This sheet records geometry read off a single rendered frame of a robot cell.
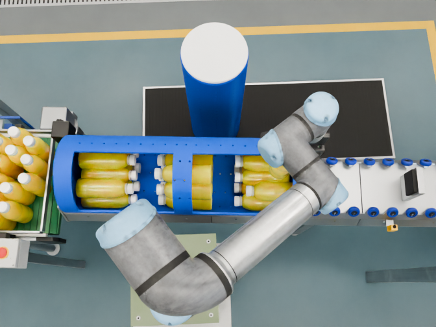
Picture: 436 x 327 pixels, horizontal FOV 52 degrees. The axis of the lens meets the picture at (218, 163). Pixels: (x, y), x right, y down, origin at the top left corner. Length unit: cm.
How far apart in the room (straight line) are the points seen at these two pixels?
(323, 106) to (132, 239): 49
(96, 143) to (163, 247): 86
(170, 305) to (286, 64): 243
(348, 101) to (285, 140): 191
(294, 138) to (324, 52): 220
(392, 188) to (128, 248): 134
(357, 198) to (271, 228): 102
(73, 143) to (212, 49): 69
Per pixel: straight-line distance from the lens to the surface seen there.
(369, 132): 283
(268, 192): 159
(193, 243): 141
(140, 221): 79
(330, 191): 97
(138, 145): 156
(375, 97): 292
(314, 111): 98
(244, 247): 85
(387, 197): 191
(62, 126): 189
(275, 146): 96
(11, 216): 181
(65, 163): 158
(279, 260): 271
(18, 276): 292
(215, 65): 185
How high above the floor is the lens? 268
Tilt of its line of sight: 75 degrees down
